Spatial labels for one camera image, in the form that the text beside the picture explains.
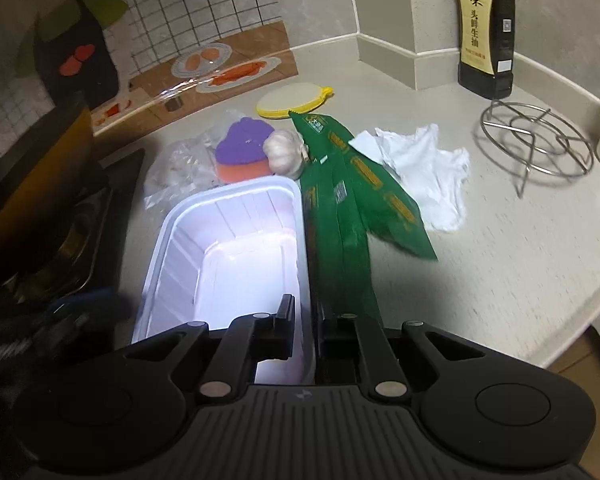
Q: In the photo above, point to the green snack packet strip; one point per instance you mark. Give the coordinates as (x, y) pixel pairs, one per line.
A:
(340, 210)

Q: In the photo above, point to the yellow round lid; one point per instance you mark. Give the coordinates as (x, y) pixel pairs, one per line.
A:
(290, 99)

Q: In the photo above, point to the white plastic bin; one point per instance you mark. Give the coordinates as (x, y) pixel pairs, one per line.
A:
(220, 270)

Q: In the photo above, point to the clear plastic bag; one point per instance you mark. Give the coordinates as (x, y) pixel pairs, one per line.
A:
(180, 170)

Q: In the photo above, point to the printed wall sticker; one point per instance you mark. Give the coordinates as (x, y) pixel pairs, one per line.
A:
(180, 20)

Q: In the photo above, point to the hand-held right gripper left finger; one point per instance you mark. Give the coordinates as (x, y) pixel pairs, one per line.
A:
(286, 327)

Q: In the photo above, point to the purple and orange sponge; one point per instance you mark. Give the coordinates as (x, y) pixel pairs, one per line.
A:
(240, 145)

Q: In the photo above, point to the garlic bulb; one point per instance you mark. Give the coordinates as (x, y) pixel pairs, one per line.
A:
(282, 152)

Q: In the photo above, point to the black gas stove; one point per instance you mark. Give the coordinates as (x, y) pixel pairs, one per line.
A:
(115, 180)

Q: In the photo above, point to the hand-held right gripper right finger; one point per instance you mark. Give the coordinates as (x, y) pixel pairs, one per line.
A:
(330, 340)

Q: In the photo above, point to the dark soy sauce bottle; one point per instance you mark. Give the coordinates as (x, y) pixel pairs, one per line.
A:
(480, 35)

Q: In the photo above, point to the dark wok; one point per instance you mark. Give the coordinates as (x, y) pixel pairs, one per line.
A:
(30, 185)

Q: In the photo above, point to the crumpled white tissue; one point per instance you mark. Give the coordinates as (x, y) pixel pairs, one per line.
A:
(430, 180)

